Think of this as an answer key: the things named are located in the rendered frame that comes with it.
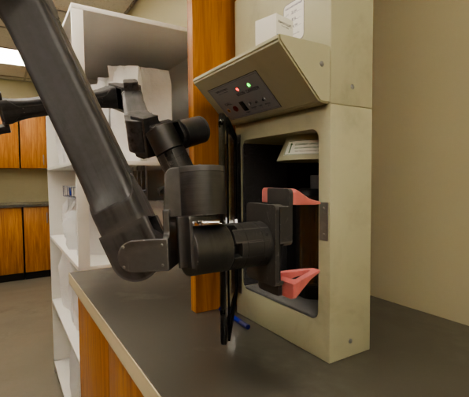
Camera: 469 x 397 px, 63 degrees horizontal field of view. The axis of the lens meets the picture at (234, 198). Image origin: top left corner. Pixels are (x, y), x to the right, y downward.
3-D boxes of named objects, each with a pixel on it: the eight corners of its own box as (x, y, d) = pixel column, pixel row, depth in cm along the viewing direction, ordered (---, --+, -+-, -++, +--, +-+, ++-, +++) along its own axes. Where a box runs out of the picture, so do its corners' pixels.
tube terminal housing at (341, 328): (309, 295, 110) (310, 23, 106) (413, 334, 82) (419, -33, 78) (236, 312, 97) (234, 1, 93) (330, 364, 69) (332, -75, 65)
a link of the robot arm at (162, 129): (138, 133, 73) (152, 120, 69) (165, 126, 78) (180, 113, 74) (153, 165, 73) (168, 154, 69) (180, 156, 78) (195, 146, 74)
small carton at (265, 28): (271, 60, 74) (271, 28, 74) (293, 53, 71) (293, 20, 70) (255, 53, 71) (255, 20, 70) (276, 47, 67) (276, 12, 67)
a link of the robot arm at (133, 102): (124, 116, 114) (119, 79, 109) (143, 115, 116) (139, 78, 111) (131, 164, 77) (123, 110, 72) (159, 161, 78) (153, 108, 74)
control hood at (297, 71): (234, 125, 94) (234, 84, 94) (331, 102, 67) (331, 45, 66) (192, 122, 88) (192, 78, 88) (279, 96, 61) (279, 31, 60)
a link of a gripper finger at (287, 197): (335, 187, 51) (280, 188, 46) (334, 240, 52) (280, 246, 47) (300, 187, 57) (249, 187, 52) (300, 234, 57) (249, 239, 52)
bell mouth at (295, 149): (317, 163, 97) (317, 141, 96) (375, 160, 82) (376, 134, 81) (260, 162, 87) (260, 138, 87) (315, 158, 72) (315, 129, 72)
